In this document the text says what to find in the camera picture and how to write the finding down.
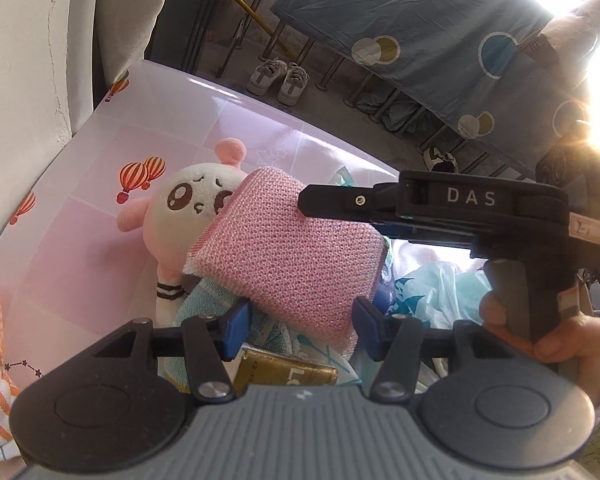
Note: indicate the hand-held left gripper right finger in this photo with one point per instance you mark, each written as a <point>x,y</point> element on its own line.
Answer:
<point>367,327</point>

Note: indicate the light blue plastic bag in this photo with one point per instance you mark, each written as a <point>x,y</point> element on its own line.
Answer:
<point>445,285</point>

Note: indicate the teal checked towel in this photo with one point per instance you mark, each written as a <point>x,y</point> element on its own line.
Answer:
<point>200,300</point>

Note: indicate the black and white shoe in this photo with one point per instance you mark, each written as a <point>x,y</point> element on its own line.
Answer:
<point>440,160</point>

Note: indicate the cream padded jacket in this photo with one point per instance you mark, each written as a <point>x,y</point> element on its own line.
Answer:
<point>580,25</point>

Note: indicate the gold tissue pack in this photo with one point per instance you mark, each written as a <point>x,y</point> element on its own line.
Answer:
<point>280,372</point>

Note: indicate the pink mesh sponge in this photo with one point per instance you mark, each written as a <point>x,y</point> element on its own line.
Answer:
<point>290,270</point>

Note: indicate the yellow stick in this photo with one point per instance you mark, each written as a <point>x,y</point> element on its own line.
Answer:
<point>252,10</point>

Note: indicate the dark door frame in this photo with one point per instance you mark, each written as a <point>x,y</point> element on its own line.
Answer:
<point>180,10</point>

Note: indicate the person's right hand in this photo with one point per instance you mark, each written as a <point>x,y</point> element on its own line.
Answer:
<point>587,345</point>

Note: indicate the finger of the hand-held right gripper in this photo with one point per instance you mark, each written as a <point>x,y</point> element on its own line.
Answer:
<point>330,200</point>

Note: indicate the blue circle-print sheet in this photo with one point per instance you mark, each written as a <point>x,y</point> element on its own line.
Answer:
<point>430,35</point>

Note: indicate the beige curtain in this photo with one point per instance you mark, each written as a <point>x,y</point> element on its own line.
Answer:
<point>125,10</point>

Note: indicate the pink and white plush toy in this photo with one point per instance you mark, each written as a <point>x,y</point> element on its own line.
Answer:
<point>185,200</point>

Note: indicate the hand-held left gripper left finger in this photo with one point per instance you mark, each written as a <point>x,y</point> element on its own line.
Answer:
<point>236,330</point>

